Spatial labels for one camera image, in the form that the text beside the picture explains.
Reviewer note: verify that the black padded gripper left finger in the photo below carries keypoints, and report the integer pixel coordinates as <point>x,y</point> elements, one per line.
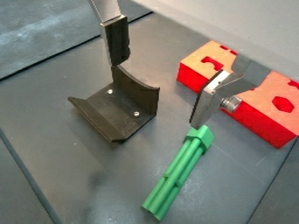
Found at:
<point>113,29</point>

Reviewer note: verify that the red shape sorter block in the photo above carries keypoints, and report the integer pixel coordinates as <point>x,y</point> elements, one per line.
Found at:
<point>259,97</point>

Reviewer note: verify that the black curved fixture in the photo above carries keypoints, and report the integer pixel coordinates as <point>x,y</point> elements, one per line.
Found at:
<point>120,108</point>

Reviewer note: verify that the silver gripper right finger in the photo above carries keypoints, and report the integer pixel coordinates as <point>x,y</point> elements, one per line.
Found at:
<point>225,84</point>

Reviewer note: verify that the green three prong object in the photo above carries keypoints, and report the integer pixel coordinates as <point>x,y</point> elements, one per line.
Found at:
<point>160,198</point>

